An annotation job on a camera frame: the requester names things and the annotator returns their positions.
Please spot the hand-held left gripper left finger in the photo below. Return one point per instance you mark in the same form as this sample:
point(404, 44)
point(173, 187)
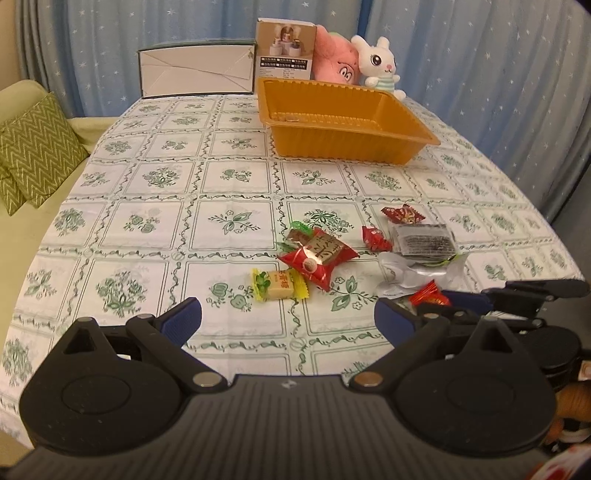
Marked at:
point(182, 319)

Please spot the yellow candy packet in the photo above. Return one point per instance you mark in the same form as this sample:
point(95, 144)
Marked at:
point(279, 285)

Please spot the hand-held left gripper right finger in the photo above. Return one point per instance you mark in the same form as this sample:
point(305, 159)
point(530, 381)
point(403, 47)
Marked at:
point(392, 319)

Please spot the red packet with round emblem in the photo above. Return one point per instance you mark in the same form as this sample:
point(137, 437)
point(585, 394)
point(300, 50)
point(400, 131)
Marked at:
point(311, 274)

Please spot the green zigzag cushion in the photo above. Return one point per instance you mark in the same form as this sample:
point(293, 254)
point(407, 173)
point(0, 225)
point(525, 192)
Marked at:
point(39, 147)
point(10, 194)

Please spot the small red candy packet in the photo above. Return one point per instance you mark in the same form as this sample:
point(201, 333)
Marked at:
point(429, 295)
point(376, 239)

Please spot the brown and green candy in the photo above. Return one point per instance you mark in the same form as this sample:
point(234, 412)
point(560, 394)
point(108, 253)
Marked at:
point(298, 236)

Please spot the green floral tablecloth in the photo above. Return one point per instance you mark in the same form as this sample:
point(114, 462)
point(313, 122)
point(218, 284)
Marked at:
point(184, 184)

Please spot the red twisted packet white print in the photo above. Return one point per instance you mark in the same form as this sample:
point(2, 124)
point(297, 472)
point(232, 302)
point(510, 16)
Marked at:
point(404, 215)

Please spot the pink plush toy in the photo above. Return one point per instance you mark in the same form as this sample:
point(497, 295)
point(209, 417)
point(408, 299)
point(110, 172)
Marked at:
point(334, 57)

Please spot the white bunny plush toy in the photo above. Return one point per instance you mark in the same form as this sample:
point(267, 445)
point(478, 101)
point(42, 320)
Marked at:
point(378, 62)

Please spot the silver foil packet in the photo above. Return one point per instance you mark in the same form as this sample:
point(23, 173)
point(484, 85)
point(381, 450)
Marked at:
point(397, 272)

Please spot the red packet with gold label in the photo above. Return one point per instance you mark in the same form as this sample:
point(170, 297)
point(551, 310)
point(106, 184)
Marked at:
point(325, 248)

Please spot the flat white and green box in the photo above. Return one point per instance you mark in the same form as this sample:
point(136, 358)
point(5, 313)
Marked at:
point(194, 69)

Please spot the blue starred curtain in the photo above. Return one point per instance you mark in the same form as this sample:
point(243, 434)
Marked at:
point(485, 69)

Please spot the orange plastic tray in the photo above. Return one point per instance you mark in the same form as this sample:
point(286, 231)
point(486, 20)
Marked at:
point(341, 138)

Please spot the small brown product box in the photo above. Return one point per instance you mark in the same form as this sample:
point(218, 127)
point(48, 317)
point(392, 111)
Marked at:
point(286, 50)

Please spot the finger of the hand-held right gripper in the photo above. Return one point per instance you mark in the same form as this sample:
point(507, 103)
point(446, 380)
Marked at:
point(545, 290)
point(531, 324)

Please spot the dark seaweed packet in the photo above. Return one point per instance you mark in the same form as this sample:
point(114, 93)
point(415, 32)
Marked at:
point(422, 242)

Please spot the light green sofa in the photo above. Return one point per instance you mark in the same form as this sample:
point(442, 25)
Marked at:
point(23, 249)

